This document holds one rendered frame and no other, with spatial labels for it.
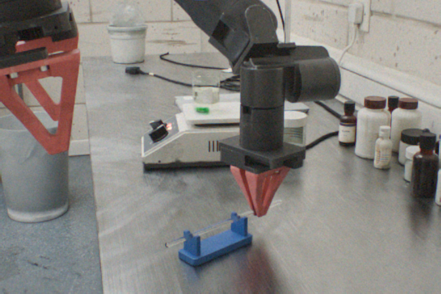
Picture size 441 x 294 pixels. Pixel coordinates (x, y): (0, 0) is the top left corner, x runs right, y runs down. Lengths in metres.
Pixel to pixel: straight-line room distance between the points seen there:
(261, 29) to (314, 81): 0.09
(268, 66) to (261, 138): 0.09
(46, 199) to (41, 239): 0.21
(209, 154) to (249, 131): 0.31
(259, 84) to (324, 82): 0.09
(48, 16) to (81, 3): 3.00
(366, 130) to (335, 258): 0.40
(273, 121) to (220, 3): 0.16
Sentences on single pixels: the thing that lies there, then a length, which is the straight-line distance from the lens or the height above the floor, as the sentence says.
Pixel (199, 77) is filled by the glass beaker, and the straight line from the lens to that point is 1.05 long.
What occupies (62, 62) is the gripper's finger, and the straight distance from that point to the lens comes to 0.43.
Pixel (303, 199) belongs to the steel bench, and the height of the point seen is 0.75.
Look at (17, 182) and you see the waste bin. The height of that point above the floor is 0.19.
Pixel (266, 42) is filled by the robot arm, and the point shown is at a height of 1.01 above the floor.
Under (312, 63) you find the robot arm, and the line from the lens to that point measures 0.78.
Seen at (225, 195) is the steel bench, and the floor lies 0.75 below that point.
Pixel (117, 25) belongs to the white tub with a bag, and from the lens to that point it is 2.14.
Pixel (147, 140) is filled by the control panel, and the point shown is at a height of 0.78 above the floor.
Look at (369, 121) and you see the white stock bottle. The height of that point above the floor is 0.82.
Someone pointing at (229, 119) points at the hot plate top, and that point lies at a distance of 1.05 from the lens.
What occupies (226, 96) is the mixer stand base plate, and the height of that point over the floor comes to 0.76.
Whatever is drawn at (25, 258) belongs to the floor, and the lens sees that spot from 2.47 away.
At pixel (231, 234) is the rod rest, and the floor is 0.76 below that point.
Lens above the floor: 1.11
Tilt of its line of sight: 16 degrees down
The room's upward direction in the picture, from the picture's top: straight up
